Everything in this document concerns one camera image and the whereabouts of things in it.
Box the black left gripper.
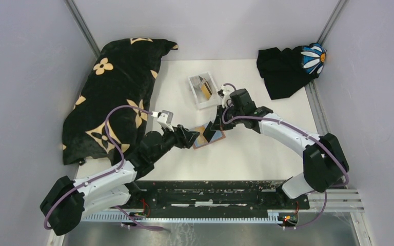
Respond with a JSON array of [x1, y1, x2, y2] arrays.
[[151, 123, 200, 163]]

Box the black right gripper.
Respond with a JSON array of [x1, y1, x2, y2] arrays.
[[211, 104, 244, 131]]

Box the orange credit card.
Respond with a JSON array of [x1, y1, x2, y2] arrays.
[[192, 125, 208, 148]]

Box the tan leather card holder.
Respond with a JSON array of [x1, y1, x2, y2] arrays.
[[192, 122, 226, 150]]

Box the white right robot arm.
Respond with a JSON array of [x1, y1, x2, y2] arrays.
[[213, 87, 349, 209]]

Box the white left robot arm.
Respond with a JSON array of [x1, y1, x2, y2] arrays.
[[40, 125, 199, 236]]

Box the gold credit card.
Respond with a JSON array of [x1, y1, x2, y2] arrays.
[[201, 79, 213, 100]]

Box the clear acrylic card tray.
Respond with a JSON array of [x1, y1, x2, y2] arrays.
[[188, 71, 221, 110]]

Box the stack of grey cards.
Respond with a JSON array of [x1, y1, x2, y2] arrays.
[[189, 75, 205, 89]]

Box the black cloth with daisy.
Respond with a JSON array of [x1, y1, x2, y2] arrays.
[[257, 43, 327, 100]]

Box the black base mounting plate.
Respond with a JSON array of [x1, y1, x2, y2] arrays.
[[120, 180, 310, 219]]

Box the black floral pillow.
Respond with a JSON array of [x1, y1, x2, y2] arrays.
[[62, 37, 179, 165]]

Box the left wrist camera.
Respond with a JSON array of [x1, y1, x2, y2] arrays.
[[151, 110, 174, 132]]

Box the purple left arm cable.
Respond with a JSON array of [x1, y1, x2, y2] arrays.
[[43, 105, 166, 232]]

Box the aluminium rail frame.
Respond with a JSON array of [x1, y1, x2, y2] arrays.
[[40, 172, 372, 245]]

